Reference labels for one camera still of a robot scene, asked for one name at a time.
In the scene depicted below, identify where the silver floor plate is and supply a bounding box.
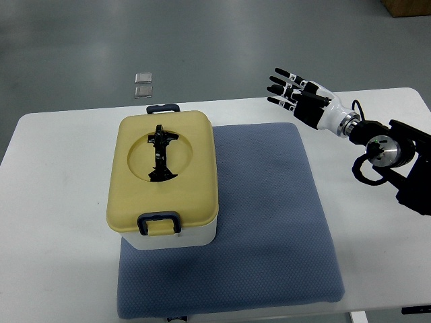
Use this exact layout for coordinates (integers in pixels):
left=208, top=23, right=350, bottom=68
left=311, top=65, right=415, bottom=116
left=135, top=72, right=152, bottom=84
left=134, top=85, right=153, bottom=99

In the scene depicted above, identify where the lower silver floor plate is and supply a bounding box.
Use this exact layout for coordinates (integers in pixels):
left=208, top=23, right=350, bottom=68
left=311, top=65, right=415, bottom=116
left=134, top=85, right=153, bottom=99

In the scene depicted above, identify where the yellow box lid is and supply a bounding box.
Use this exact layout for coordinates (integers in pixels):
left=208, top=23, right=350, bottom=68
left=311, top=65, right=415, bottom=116
left=106, top=111, right=219, bottom=236

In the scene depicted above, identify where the black table control panel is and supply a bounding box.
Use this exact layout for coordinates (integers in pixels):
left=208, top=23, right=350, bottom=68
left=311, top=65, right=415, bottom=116
left=401, top=305, right=431, bottom=315

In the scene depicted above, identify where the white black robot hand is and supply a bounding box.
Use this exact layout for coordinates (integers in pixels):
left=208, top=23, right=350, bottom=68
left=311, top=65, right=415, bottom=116
left=267, top=68, right=362, bottom=137

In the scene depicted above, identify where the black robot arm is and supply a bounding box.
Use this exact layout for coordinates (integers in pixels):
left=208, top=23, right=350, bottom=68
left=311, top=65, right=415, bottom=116
left=349, top=100, right=430, bottom=215

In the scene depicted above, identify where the white table leg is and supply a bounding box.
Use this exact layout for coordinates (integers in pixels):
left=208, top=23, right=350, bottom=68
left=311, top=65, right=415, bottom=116
left=350, top=311, right=368, bottom=323

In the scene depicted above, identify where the upper silver floor plate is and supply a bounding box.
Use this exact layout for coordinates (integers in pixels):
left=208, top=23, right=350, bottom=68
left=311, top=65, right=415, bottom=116
left=135, top=72, right=152, bottom=84

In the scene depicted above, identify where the blue padded mat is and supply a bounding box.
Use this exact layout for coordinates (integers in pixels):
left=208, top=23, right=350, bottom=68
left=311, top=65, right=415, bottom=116
left=117, top=122, right=345, bottom=319

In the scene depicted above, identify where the white storage box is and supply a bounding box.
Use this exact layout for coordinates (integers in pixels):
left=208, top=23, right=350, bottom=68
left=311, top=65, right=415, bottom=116
left=121, top=216, right=218, bottom=250

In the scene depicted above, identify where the brown cardboard box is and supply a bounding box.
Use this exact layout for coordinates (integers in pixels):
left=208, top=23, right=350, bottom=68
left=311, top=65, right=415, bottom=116
left=380, top=0, right=430, bottom=17

